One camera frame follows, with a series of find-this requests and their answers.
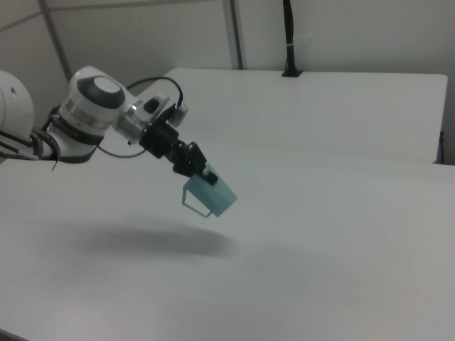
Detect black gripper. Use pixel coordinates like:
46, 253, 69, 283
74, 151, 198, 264
138, 120, 219, 186

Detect teal faceted paper cup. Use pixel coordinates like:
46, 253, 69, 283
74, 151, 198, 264
181, 163, 239, 219

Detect grey wrist cable connector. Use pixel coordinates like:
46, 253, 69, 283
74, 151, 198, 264
166, 102, 191, 127

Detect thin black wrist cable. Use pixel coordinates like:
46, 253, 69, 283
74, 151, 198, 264
96, 77, 186, 158

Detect grey metal partition post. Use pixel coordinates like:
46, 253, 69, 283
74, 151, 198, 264
38, 0, 74, 85
221, 0, 245, 70

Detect black camera pole with clamp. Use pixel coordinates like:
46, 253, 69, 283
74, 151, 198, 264
281, 0, 304, 78

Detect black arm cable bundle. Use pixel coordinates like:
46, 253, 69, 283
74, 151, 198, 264
0, 105, 64, 173

